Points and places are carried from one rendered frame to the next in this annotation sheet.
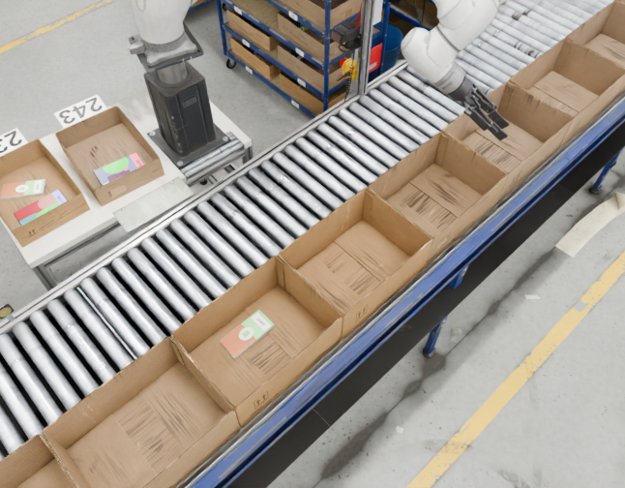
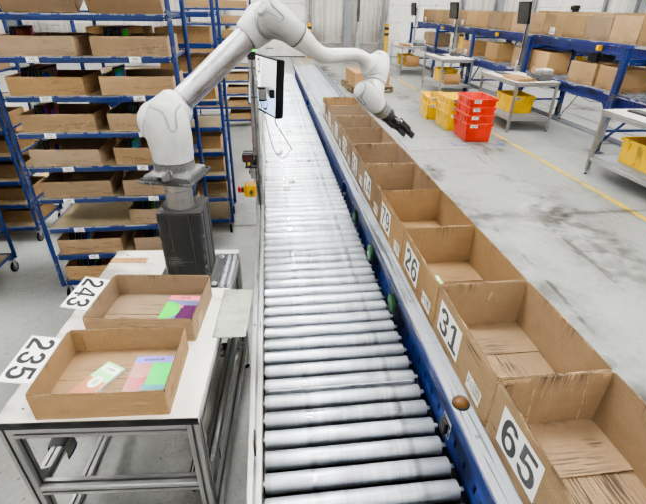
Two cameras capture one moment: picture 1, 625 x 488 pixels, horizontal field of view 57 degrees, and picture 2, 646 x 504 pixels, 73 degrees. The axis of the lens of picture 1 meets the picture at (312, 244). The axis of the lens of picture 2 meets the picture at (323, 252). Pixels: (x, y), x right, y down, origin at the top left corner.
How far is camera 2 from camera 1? 171 cm
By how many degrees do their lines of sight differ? 46
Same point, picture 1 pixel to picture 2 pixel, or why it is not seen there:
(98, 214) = (201, 346)
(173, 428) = (498, 350)
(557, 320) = not seen: hidden behind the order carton
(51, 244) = (195, 390)
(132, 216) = (231, 327)
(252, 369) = not seen: hidden behind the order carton
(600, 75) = (369, 138)
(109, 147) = (137, 310)
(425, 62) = (377, 96)
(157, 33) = (186, 151)
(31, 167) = (74, 367)
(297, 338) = (454, 273)
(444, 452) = not seen: hidden behind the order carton
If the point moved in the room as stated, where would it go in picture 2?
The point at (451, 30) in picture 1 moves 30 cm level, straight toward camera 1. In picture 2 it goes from (380, 74) to (430, 82)
